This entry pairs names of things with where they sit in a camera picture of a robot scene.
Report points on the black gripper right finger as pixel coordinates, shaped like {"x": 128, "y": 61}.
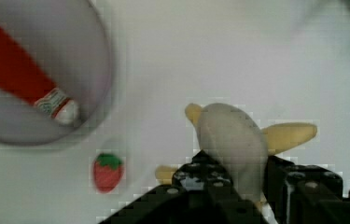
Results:
{"x": 301, "y": 194}

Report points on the red strawberry near gripper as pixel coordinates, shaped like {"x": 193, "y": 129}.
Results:
{"x": 107, "y": 172}

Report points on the red plush ketchup bottle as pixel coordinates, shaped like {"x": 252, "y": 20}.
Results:
{"x": 21, "y": 76}

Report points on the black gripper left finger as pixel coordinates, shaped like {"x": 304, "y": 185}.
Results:
{"x": 202, "y": 170}

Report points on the yellow plush peeled banana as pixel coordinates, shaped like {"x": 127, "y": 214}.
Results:
{"x": 231, "y": 137}

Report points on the grey round plate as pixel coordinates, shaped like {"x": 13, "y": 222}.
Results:
{"x": 68, "y": 41}

